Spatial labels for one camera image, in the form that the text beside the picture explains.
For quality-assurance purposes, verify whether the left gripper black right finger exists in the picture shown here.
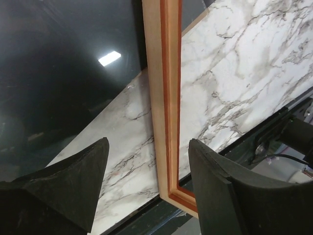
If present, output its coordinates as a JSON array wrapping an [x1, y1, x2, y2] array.
[[189, 139, 313, 235]]

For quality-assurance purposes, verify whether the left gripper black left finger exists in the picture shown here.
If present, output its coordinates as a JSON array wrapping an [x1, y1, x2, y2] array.
[[0, 138, 110, 235]]

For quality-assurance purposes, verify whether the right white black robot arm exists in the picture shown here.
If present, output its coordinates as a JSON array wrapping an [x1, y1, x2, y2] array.
[[279, 117, 313, 168]]

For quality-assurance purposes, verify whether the orange wooden picture frame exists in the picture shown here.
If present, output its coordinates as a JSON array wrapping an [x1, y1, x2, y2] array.
[[142, 0, 198, 217]]

